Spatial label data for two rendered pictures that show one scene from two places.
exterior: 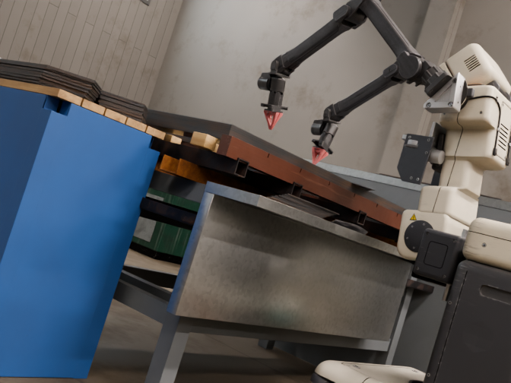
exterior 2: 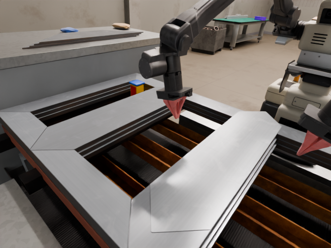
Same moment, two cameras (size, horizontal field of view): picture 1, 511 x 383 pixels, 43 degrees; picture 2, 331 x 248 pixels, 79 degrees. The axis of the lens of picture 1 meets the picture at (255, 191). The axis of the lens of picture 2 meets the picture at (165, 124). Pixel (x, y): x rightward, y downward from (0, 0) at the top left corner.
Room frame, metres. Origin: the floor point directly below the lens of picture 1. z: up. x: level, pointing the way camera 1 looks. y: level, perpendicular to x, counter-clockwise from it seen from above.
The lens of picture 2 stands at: (2.94, 0.37, 1.27)
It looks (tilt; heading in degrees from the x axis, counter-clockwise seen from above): 32 degrees down; 268
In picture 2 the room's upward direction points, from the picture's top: 4 degrees clockwise
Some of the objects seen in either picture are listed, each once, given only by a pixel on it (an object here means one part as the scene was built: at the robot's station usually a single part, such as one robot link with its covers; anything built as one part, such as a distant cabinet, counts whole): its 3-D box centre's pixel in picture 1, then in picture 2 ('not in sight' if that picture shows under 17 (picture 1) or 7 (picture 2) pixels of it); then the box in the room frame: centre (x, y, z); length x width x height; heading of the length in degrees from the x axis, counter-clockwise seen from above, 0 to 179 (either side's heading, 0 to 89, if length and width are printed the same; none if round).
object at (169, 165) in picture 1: (316, 218); (237, 163); (2.60, -0.26, 0.70); 1.66 x 0.08 x 0.05; 140
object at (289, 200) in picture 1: (288, 202); not in sight; (2.01, -0.11, 0.70); 0.39 x 0.12 x 0.04; 140
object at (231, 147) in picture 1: (360, 205); not in sight; (2.49, -0.40, 0.80); 1.62 x 0.04 x 0.06; 140
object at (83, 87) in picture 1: (46, 89); not in sight; (2.13, 0.75, 0.82); 0.80 x 0.40 x 0.06; 50
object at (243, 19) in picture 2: not in sight; (241, 30); (0.22, -7.38, 0.47); 2.61 x 1.03 x 0.94; 48
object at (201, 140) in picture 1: (204, 140); not in sight; (1.94, 0.19, 0.79); 0.06 x 0.05 x 0.04; 50
